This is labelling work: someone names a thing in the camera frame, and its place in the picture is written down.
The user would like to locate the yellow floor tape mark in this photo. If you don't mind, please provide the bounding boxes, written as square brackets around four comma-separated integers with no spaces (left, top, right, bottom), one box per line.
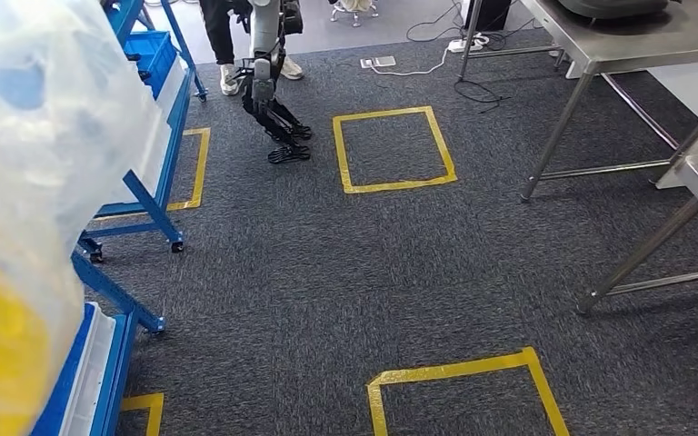
[165,126,213,213]

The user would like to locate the grey floor socket plate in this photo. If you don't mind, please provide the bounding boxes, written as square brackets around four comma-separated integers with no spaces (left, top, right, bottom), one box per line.
[359,54,398,70]

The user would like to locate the chrome stool base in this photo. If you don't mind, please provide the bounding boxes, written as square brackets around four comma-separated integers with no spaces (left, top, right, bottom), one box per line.
[329,0,381,29]

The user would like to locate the white power strip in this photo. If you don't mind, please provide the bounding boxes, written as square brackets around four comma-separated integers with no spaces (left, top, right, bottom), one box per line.
[447,34,490,55]

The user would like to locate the person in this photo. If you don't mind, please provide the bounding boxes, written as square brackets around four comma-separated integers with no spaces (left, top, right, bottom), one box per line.
[198,0,305,97]

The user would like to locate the black cabinet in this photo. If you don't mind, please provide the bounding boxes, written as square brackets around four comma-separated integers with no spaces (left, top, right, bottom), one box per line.
[463,0,514,33]

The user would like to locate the translucent plastic sheet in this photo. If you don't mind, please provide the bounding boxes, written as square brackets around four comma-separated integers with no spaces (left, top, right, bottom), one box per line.
[0,0,173,436]

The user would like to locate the stainless steel table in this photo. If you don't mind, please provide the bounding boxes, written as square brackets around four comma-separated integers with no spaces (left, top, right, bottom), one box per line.
[456,0,698,203]

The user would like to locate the dark grey case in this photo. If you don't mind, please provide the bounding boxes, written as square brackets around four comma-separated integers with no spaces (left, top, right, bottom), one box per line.
[556,0,671,20]

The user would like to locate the yellow strip behind plastic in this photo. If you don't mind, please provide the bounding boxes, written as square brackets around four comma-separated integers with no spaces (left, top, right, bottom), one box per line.
[0,240,50,436]

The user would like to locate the white power cable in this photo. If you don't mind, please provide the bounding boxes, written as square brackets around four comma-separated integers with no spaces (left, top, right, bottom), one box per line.
[368,46,454,78]

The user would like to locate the black floor cable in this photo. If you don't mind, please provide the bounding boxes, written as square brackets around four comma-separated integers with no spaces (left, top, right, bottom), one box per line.
[453,76,512,114]
[405,0,465,44]

